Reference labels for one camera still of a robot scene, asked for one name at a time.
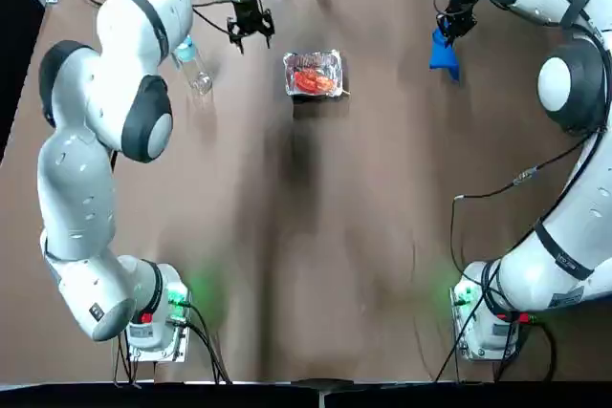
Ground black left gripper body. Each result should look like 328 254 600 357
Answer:
232 0 264 30

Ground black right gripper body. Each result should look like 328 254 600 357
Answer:
445 0 478 22

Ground blue dishcloth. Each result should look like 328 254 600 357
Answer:
428 28 463 82

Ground clear bottle with blue cap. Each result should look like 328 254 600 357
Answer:
170 34 214 97

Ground orange food skewer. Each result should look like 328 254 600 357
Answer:
292 68 336 94

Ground black cable with connector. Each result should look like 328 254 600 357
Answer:
450 164 551 280

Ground black left base cables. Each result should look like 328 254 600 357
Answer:
112 300 233 385

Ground black base cables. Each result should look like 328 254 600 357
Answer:
112 300 233 385
432 283 558 383

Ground black right base cables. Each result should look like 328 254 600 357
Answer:
432 283 558 383

